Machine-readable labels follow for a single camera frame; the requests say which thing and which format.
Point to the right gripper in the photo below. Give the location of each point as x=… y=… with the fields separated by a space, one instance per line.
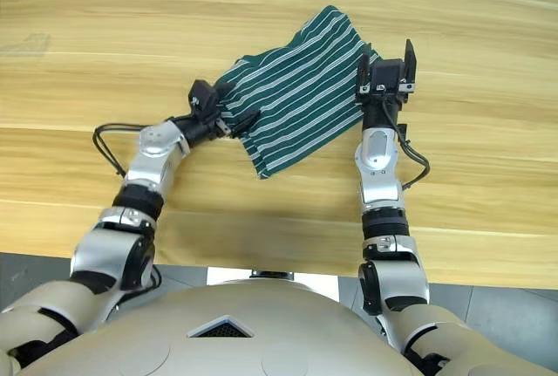
x=381 y=107

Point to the green striped T-shirt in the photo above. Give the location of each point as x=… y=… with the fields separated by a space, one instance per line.
x=301 y=97

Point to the robot body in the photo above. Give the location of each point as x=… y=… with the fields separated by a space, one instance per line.
x=226 y=332

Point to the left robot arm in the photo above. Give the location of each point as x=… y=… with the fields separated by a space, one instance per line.
x=146 y=162

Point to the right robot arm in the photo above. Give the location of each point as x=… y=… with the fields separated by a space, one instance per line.
x=379 y=175

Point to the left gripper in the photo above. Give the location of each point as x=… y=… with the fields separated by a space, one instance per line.
x=196 y=131

